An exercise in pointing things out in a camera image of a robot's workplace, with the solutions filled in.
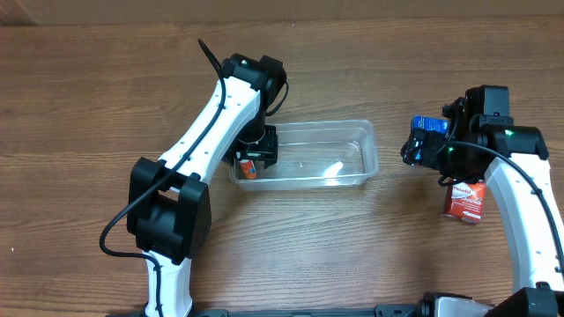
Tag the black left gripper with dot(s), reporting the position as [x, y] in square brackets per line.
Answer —
[257, 150]

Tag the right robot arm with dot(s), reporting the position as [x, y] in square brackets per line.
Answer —
[477, 141]

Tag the clear plastic container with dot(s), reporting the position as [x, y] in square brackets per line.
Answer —
[317, 155]

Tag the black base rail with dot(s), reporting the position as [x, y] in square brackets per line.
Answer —
[394, 310]

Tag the red Panadol box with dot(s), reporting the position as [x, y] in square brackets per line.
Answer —
[465, 201]

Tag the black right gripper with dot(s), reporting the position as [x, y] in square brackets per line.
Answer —
[423, 147]

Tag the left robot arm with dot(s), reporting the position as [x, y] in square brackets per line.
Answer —
[169, 202]

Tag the blue medicine box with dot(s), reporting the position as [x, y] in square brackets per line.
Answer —
[422, 141]

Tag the orange bottle white cap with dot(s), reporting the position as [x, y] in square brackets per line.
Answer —
[248, 168]

